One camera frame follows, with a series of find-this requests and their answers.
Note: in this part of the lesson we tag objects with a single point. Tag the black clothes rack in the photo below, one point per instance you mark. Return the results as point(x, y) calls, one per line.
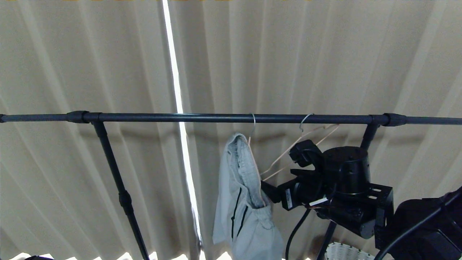
point(216, 118)

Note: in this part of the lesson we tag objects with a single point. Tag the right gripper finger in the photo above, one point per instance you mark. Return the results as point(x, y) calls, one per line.
point(271, 192)

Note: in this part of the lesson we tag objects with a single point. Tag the pale grey shorts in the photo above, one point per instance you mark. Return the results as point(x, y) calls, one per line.
point(249, 231)

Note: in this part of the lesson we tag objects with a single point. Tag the pink clothes hanger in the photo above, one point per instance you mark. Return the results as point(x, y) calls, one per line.
point(300, 125)
point(254, 126)

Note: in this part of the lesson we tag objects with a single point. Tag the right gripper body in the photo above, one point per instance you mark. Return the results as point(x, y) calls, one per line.
point(306, 191)

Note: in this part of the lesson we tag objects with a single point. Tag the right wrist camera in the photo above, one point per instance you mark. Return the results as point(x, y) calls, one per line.
point(305, 153)

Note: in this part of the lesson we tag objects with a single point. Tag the white laundry basket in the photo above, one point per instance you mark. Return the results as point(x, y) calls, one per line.
point(346, 252)

